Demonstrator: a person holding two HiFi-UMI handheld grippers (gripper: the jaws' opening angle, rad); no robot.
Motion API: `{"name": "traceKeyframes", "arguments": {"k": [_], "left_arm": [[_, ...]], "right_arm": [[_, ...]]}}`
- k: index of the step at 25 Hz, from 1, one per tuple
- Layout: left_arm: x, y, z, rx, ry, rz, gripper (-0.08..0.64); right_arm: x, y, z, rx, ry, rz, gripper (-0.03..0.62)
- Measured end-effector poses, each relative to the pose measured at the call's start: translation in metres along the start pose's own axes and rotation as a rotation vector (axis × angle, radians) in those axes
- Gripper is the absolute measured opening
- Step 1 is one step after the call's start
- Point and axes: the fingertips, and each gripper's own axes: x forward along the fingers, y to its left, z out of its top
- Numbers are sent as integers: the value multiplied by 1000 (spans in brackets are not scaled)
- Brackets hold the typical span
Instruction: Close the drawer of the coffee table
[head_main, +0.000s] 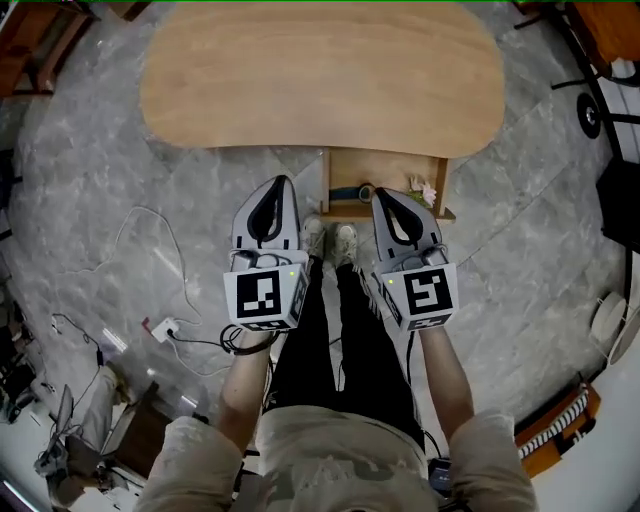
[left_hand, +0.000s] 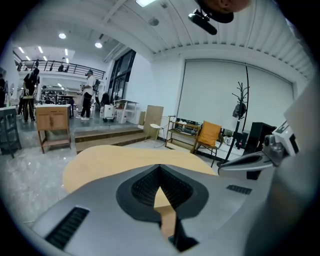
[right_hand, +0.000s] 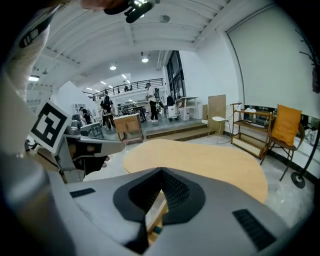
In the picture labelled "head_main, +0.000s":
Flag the person's beige shirt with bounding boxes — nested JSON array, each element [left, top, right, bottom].
[[133, 405, 539, 512]]

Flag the black office chair base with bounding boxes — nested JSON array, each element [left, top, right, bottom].
[[513, 2, 640, 166]]

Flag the person's left white shoe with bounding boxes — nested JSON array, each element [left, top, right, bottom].
[[299, 214, 327, 260]]

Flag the brown wooden chair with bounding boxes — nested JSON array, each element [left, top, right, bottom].
[[0, 2, 101, 99]]

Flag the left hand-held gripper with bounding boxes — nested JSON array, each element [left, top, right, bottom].
[[222, 175, 310, 333]]

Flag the black waist device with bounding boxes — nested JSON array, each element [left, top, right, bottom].
[[428, 456, 454, 495]]

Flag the white power strip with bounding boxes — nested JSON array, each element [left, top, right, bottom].
[[149, 316, 182, 345]]

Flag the person's black trousers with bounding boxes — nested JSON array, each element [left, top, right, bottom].
[[263, 254, 427, 454]]

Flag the person's right white shoe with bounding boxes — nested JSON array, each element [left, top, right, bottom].
[[332, 222, 360, 267]]

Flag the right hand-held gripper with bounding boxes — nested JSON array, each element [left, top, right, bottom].
[[370, 187, 461, 333]]

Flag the black box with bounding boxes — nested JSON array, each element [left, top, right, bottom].
[[595, 157, 640, 247]]

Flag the person's right forearm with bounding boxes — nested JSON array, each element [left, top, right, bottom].
[[415, 323, 476, 446]]

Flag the person's left forearm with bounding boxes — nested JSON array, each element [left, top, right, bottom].
[[215, 327, 282, 454]]

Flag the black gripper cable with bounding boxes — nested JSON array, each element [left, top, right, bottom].
[[219, 323, 280, 358]]

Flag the wooden toy piano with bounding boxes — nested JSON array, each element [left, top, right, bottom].
[[513, 382, 603, 479]]

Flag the orange wooden furniture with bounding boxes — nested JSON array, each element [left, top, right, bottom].
[[568, 1, 640, 66]]

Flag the wooden coffee table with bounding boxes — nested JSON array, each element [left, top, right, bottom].
[[138, 1, 505, 162]]

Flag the wooden drawer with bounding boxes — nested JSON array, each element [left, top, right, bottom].
[[319, 146, 457, 224]]

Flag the white fan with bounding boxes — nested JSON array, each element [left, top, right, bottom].
[[588, 290, 640, 369]]

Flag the person's white shoe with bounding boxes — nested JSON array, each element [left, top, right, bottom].
[[299, 214, 327, 260], [332, 222, 360, 267]]

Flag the white cable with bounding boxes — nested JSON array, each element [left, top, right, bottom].
[[59, 205, 236, 379]]

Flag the brown wooden box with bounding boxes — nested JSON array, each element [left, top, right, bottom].
[[114, 382, 174, 479]]

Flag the pink artificial flower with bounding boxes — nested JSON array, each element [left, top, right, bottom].
[[406, 174, 439, 209]]

